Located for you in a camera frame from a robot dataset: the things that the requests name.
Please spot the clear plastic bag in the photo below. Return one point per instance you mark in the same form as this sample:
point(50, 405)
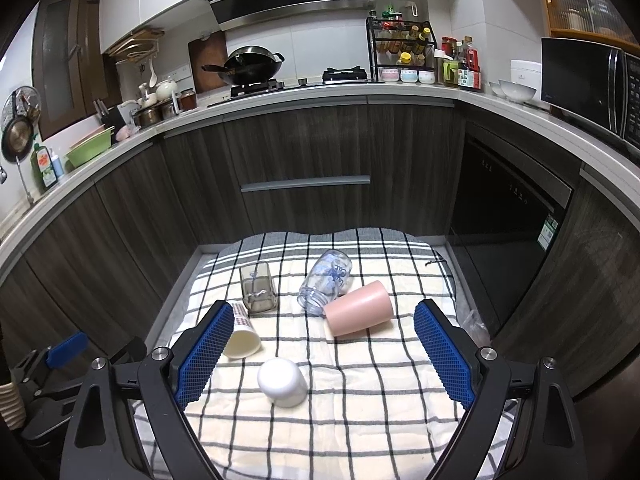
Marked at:
point(472, 325)

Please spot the black dishwasher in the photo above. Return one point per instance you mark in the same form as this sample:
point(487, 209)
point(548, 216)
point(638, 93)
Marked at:
point(500, 220)

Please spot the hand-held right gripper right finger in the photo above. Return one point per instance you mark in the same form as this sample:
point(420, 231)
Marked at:
point(445, 355)

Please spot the clear glass bottle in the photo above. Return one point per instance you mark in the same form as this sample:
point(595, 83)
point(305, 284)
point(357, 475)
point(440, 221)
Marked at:
point(325, 280)

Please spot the stack of white bowls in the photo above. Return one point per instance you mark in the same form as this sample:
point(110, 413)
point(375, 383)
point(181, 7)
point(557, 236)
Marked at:
point(517, 91)

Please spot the wooden board rack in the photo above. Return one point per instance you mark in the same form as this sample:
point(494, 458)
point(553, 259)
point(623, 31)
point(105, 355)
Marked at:
point(137, 42)

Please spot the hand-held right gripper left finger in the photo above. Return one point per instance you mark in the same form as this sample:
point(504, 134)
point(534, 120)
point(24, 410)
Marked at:
point(202, 355)

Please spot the gas stove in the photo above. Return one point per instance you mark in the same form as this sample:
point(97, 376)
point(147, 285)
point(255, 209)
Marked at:
point(300, 85)

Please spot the black knife block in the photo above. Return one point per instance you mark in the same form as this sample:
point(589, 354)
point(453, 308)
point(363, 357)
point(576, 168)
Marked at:
point(107, 117)

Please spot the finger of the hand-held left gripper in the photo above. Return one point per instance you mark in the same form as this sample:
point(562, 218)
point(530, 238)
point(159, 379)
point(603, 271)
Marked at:
point(67, 349)

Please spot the white rice cooker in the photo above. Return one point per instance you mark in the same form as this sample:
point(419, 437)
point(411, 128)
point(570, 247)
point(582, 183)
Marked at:
point(527, 71)

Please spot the black spice rack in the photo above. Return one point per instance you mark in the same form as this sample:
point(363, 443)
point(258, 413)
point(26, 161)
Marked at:
point(372, 50)

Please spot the green dish soap bottle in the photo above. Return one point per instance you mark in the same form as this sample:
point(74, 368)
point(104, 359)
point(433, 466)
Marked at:
point(44, 167)

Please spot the wooden glass-door cabinet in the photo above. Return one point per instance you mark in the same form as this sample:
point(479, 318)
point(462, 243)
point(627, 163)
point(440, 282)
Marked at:
point(575, 0)

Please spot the grey square glass cup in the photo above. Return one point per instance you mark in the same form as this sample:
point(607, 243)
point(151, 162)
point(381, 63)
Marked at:
point(257, 290)

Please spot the white teapot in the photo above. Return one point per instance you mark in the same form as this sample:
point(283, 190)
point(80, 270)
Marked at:
point(166, 90)

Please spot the group of condiment bottles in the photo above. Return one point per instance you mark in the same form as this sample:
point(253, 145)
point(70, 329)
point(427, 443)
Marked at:
point(457, 65)

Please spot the hanging frying pan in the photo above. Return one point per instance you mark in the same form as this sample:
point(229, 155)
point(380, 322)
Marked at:
point(16, 139)

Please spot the white ladle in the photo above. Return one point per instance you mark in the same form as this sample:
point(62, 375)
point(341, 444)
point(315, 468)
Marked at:
point(153, 72)

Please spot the black microwave oven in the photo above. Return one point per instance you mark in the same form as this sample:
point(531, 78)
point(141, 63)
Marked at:
point(580, 82)

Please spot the brown door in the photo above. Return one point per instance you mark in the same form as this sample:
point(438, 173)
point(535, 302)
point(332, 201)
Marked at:
point(60, 60)

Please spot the green plastic basin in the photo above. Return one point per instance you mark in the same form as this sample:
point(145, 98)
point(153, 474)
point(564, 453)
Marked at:
point(90, 152)

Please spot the pink plastic cup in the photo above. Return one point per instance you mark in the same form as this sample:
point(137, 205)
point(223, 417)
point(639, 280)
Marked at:
point(357, 310)

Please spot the white cup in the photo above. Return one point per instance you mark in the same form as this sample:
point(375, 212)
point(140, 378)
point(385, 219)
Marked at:
point(281, 382)

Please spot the small blue-white bottle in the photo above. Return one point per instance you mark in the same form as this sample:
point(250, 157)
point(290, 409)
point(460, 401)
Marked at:
point(57, 166)

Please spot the black wok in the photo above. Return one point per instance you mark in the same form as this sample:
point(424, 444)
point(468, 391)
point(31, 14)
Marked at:
point(250, 62)

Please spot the person's left forearm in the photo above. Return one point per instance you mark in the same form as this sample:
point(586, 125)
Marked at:
point(10, 405)

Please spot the checked white cloth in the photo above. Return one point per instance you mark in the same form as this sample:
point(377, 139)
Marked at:
point(350, 410)

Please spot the patterned paper cup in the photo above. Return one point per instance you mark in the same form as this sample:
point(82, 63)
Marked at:
point(242, 342)

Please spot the white seasoning jar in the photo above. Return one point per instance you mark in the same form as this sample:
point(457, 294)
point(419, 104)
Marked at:
point(409, 76)
point(391, 76)
point(426, 77)

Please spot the brown cutting board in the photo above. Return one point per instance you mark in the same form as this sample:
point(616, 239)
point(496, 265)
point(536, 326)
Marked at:
point(205, 60)

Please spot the steel pot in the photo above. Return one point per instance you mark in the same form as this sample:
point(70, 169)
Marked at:
point(150, 116)

